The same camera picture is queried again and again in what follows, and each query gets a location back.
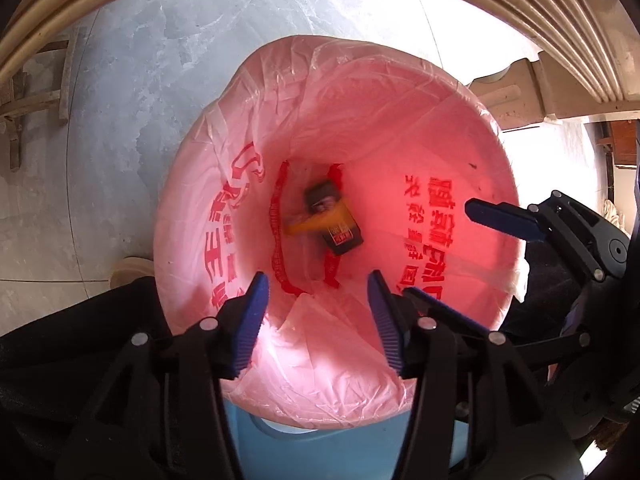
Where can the beige table leg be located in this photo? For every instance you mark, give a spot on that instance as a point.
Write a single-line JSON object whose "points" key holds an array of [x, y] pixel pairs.
{"points": [[510, 95]]}

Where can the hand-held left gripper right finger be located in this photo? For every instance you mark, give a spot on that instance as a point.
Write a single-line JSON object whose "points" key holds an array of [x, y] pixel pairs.
{"points": [[386, 327]]}

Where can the brown wooden cabinet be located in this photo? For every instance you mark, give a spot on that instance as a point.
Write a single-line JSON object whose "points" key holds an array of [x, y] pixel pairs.
{"points": [[622, 142]]}

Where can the wooden stool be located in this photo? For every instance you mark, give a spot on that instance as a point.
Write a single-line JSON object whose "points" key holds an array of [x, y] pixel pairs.
{"points": [[31, 102]]}

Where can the black pants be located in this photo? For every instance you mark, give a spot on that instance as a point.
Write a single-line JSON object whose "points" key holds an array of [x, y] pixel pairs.
{"points": [[60, 345]]}

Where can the blue plastic bin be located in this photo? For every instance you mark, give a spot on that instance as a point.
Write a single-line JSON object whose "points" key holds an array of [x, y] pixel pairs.
{"points": [[310, 455]]}

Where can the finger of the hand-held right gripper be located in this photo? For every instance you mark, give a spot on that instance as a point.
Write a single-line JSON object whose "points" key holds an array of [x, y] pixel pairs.
{"points": [[450, 312], [500, 217]]}

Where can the wooden table edge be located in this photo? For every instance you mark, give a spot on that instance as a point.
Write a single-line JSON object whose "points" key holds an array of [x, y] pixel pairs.
{"points": [[575, 35]]}

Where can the white cloth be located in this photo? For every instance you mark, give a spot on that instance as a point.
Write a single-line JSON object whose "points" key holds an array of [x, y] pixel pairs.
{"points": [[615, 216]]}

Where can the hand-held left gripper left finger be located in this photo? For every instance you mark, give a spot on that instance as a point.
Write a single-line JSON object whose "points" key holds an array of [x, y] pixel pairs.
{"points": [[249, 322]]}

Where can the pink plastic bin bag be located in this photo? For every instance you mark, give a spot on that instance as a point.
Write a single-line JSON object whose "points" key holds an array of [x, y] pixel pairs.
{"points": [[425, 125]]}

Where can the black and yellow packet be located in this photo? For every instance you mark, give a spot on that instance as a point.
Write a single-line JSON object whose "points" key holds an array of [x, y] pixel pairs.
{"points": [[341, 235]]}

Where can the beige slipper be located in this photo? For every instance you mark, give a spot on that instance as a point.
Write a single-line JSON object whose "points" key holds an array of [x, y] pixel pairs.
{"points": [[131, 271]]}

